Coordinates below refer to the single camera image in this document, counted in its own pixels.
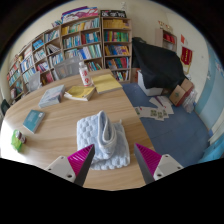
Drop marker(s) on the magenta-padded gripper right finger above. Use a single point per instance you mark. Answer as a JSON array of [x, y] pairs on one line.
[[164, 164]]

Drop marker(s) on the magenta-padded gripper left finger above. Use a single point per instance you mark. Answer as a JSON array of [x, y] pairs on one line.
[[61, 166]]

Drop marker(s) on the white knitted towel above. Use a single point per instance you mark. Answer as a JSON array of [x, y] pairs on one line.
[[106, 140]]

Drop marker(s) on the green plastic bag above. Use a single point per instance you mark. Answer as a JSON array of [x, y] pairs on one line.
[[15, 142]]

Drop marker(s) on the papers on floor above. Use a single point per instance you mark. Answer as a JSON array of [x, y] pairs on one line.
[[155, 111]]

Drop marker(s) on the teal book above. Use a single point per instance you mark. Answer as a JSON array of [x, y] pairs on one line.
[[33, 121]]

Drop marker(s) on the grey book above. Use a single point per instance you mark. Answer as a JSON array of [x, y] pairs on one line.
[[51, 96]]

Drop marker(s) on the cardboard box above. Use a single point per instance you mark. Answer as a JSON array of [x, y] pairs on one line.
[[180, 93]]

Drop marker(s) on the open yellow book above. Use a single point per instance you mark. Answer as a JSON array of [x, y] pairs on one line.
[[80, 92]]

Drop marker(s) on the white box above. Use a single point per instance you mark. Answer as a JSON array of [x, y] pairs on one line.
[[148, 89]]

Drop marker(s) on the black office chair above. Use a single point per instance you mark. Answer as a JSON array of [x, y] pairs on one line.
[[4, 106]]

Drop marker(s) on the grey mesh chair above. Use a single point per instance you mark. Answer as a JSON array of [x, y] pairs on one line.
[[66, 67], [34, 86]]

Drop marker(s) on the clear bottle with red label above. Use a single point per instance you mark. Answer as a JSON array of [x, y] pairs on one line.
[[85, 75]]

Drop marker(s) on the closed yellow book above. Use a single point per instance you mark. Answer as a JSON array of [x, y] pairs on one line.
[[106, 82]]

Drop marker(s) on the black cloth cover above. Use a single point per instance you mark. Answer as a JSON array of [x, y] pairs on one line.
[[156, 63]]

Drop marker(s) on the red banner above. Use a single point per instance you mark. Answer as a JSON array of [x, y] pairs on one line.
[[186, 58]]

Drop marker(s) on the wooden bookshelf with books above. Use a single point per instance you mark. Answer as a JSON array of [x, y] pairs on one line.
[[83, 40]]

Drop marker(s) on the small wooden wall shelf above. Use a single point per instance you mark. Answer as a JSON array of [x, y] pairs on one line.
[[166, 38]]

